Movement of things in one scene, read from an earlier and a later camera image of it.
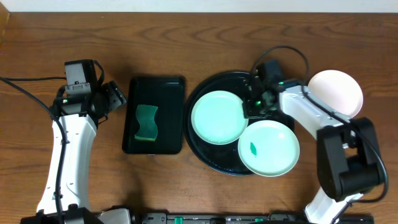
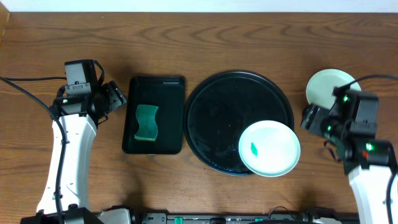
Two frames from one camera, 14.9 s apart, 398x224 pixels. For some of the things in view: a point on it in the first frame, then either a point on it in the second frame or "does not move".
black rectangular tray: [167, 94] does not move
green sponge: [148, 129] does not move
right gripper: [248, 110] -> [316, 118]
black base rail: [272, 218] does not move
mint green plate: [217, 117] -> [319, 89]
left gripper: [115, 95] does not move
